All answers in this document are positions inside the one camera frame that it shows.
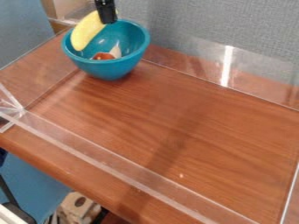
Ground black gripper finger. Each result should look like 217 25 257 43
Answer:
94 0 117 25

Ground yellow toy banana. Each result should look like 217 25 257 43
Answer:
69 10 105 51

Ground blue bowl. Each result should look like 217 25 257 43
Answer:
59 19 150 81

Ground cardboard box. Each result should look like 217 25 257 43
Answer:
39 0 94 33

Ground red and white toy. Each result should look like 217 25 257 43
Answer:
90 43 122 60

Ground clear acrylic barrier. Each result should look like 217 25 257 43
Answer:
0 0 299 224

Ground wooden block with hole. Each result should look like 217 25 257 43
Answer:
57 192 101 224

